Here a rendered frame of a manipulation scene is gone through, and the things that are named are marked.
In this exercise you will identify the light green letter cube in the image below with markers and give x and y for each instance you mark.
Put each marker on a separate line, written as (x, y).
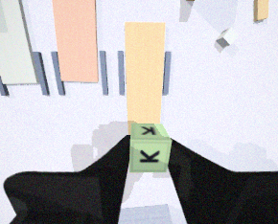
(150, 148)

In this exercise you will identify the pale orange strip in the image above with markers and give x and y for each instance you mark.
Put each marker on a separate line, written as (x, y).
(145, 48)

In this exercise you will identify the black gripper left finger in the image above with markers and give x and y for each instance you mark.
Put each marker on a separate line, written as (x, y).
(98, 189)

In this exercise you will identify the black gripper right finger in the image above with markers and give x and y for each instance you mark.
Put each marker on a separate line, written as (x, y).
(211, 194)

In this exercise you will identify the tan flat bar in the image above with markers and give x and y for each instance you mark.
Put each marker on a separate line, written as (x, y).
(260, 10)

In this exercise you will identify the peach flat strip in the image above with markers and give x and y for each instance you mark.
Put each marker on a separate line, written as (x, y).
(76, 31)

